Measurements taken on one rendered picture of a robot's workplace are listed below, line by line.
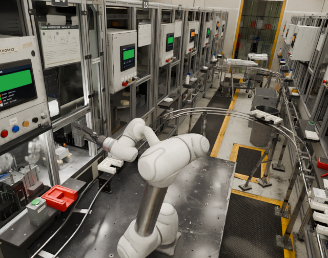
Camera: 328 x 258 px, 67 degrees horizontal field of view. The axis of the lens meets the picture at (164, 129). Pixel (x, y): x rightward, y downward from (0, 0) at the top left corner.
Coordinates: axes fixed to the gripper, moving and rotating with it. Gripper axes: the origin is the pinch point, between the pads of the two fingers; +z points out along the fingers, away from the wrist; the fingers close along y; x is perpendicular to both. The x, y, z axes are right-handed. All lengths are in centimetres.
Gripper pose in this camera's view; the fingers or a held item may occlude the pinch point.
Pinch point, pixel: (77, 129)
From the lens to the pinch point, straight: 164.5
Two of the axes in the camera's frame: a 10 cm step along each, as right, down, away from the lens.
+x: -4.0, 7.6, -5.1
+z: -9.1, -4.1, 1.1
